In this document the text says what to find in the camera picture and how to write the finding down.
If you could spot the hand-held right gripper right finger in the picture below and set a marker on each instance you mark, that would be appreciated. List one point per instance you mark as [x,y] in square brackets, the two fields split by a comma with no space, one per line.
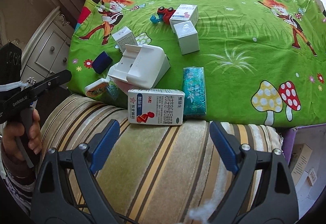
[224,147]

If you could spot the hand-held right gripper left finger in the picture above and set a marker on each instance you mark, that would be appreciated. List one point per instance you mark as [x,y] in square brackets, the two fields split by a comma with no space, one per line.
[105,145]

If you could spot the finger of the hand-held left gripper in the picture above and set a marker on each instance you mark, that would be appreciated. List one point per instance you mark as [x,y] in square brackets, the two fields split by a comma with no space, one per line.
[10,66]
[56,79]

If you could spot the purple cardboard box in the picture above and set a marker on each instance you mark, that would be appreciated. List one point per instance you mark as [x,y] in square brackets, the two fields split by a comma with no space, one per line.
[289,137]

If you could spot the white medicine box red figure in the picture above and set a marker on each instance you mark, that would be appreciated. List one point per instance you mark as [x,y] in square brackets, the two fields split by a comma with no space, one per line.
[158,104]

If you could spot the small white box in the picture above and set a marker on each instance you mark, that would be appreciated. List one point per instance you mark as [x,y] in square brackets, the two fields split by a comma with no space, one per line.
[122,35]

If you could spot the person's left forearm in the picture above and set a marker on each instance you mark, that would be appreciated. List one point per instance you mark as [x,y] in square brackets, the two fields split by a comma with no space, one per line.
[17,175]

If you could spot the person's left hand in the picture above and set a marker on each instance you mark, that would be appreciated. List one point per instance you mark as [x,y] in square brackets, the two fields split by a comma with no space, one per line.
[12,142]

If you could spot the white carved nightstand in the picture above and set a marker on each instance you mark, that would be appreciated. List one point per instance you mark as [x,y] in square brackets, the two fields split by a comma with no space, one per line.
[45,48]

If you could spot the white tin orange picture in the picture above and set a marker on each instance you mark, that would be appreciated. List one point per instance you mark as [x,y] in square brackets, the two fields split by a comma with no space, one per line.
[95,89]

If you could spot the navy blue block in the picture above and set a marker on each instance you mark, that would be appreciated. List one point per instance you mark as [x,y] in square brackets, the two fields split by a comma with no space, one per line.
[101,61]

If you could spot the small teal patterned packet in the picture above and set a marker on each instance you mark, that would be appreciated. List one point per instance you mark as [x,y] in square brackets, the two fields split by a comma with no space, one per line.
[112,91]

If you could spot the striped plush cushion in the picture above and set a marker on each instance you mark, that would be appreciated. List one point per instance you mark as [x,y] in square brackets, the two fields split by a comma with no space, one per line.
[158,163]

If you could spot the teal tissue pack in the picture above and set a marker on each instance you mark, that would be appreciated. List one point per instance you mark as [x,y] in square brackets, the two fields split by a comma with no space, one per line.
[193,91]

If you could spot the white cotton fluff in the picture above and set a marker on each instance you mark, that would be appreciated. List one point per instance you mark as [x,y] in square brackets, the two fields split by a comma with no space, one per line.
[201,215]

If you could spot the beige cardboard box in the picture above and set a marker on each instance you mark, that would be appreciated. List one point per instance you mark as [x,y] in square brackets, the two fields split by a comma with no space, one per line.
[301,160]

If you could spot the white plastic holder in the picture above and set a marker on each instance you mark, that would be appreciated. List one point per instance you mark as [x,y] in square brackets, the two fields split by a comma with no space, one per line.
[145,66]

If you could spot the small orange label box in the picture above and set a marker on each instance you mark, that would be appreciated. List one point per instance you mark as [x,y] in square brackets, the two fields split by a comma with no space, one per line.
[312,176]

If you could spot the green cartoon printed bedsheet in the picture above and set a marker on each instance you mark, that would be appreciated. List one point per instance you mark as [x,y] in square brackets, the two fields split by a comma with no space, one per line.
[229,35]

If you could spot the white box embossed logo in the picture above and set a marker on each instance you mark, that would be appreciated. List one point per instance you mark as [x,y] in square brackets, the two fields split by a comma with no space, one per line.
[188,38]

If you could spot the red toy truck teal scoop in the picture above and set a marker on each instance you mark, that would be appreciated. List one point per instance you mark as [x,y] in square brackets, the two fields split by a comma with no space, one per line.
[165,14]

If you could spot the white medicine box pink print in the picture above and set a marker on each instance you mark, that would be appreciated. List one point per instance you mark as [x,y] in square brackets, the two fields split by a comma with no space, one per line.
[183,14]

